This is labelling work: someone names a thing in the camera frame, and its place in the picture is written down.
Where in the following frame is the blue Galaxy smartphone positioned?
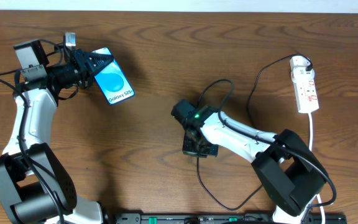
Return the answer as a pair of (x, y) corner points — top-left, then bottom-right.
(94, 58), (135, 105)

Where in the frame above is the black charger cable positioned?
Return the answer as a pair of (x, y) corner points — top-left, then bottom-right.
(196, 53), (314, 212)

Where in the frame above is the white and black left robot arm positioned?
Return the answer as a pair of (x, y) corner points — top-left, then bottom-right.
(0, 46), (114, 223)

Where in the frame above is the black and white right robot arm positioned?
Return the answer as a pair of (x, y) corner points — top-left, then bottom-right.
(171, 100), (328, 223)

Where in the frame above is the white USB charger plug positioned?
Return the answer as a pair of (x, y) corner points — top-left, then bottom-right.
(290, 55), (315, 83)

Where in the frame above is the white power strip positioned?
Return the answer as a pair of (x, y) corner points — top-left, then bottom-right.
(291, 67), (319, 114)

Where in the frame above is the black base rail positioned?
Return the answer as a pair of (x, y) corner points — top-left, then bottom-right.
(104, 212), (347, 224)

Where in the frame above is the white power strip cord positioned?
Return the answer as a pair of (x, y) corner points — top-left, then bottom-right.
(307, 112), (326, 224)

